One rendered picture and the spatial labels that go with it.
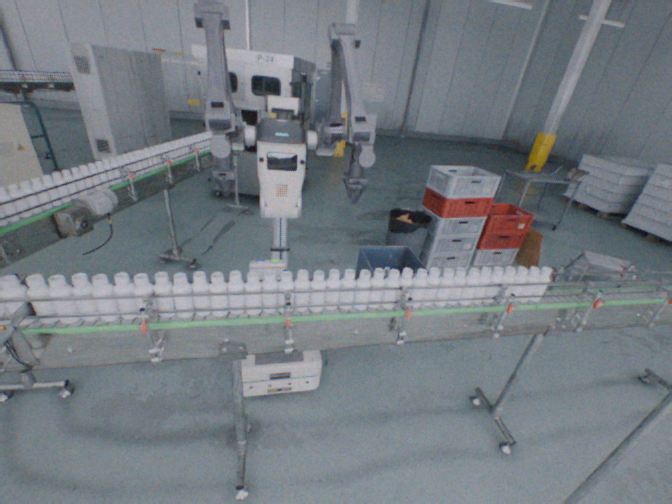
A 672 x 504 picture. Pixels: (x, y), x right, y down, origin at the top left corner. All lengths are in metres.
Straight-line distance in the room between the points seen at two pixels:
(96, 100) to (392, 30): 10.08
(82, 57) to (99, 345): 5.88
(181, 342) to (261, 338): 0.28
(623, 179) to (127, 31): 13.76
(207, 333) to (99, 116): 5.96
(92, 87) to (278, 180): 5.53
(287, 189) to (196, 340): 0.81
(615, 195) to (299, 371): 7.01
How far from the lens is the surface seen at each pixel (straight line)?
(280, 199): 1.60
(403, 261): 1.98
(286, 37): 13.00
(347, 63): 1.24
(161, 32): 13.38
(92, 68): 6.80
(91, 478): 2.18
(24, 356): 1.39
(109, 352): 1.37
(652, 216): 7.40
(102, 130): 6.95
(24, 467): 2.37
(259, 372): 2.01
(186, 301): 1.19
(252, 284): 1.13
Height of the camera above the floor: 1.79
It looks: 29 degrees down
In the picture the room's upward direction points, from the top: 7 degrees clockwise
